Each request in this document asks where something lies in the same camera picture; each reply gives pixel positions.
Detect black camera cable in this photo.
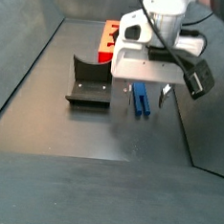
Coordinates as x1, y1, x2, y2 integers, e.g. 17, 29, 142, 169
130, 0, 216, 78

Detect blue slotted square-circle object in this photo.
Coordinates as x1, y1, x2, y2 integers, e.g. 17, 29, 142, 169
132, 82, 150, 116

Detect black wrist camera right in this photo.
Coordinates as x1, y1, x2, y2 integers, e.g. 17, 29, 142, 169
147, 47, 214, 100

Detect red shape-sorter block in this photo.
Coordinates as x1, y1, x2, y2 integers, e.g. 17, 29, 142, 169
98, 20, 120, 63

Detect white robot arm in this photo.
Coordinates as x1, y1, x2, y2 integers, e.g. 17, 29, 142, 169
111, 0, 206, 103

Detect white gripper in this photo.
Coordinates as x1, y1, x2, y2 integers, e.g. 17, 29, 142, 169
111, 10, 205, 108

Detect black curved fixture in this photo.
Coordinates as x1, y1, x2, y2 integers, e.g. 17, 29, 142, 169
65, 56, 112, 107

